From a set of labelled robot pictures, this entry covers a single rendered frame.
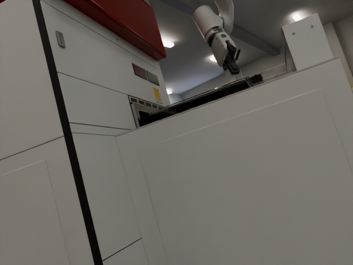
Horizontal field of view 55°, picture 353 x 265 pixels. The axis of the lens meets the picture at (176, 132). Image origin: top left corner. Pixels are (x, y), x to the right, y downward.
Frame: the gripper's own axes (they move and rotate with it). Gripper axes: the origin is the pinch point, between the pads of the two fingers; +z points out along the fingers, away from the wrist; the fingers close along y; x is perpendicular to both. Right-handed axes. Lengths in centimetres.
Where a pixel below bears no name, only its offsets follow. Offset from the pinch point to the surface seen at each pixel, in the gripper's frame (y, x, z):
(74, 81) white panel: -19, 57, 9
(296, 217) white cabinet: -14, 15, 58
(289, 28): -32.5, 1.0, 15.3
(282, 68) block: -14.3, -6.1, 14.5
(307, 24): -34.6, -2.6, 17.0
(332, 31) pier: 497, -690, -451
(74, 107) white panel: -19, 59, 17
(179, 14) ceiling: 343, -189, -423
